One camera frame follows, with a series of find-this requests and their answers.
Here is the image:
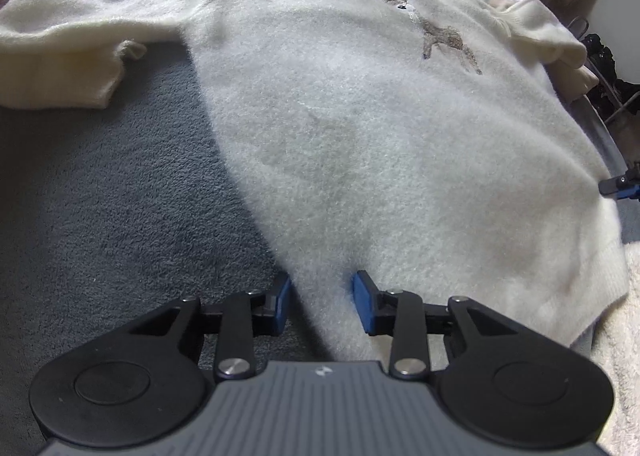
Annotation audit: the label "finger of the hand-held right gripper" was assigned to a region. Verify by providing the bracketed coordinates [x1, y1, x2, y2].
[599, 170, 640, 200]

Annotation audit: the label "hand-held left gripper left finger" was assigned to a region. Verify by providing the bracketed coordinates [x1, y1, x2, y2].
[127, 272, 292, 384]

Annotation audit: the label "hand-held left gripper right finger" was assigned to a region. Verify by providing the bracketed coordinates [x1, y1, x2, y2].
[352, 270, 518, 379]

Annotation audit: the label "white fluffy deer sweater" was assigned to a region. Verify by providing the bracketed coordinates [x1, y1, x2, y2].
[0, 0, 630, 357]

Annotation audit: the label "white metal shoe rack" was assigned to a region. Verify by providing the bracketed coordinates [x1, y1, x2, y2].
[570, 16, 640, 129]

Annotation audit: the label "black boots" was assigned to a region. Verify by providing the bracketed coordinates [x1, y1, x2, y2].
[582, 33, 640, 118]

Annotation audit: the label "white fluffy cloth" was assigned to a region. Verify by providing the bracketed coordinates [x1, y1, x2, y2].
[592, 241, 640, 456]

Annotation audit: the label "grey fleece bed blanket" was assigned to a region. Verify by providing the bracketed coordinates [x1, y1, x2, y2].
[0, 0, 631, 456]

